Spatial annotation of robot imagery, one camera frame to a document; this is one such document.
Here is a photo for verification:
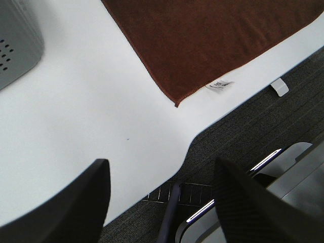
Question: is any brown towel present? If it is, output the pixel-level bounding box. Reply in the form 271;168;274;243
103;1;323;106

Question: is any white table edge clip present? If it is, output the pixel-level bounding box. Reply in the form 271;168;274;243
270;78;289;97

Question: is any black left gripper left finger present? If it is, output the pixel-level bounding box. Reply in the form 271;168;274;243
1;159;111;242

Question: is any grey perforated laundry basket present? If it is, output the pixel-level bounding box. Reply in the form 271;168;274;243
1;1;44;89

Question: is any grey robot base platform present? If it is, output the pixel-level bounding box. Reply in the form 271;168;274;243
174;142;324;243

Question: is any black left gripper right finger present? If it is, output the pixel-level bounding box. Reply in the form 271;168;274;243
214;158;323;242

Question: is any dark purple cable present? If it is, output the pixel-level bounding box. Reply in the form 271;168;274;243
156;182;182;243

